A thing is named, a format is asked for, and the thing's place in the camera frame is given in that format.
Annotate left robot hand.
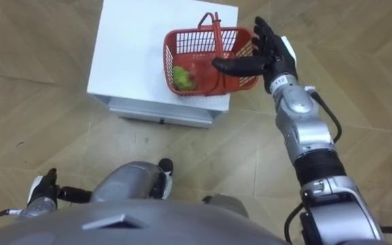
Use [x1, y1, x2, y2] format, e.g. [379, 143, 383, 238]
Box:
[27, 167, 93, 207]

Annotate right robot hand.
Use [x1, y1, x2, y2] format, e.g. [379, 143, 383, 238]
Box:
[211, 16, 299, 95]

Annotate red plastic basket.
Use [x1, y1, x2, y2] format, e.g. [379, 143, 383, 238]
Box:
[163, 12, 260, 97]

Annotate robot legs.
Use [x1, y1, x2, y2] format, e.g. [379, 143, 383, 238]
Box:
[89, 158, 250, 219]

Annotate robot body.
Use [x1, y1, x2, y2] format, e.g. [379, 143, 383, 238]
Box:
[0, 199, 289, 245]

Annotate green soft toy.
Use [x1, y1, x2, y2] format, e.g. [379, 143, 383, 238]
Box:
[171, 65, 197, 92]

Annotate white cabinet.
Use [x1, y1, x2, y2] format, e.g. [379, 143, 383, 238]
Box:
[86, 0, 240, 129]

